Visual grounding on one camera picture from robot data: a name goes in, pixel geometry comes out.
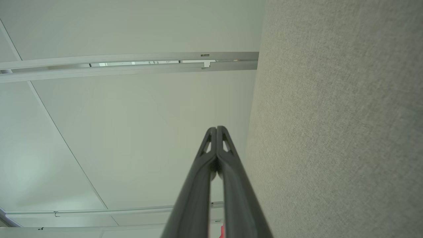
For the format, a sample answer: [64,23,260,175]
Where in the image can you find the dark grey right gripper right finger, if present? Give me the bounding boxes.
[217,126,273,238]

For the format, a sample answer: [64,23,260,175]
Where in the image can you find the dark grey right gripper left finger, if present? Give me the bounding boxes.
[161,127,217,238]

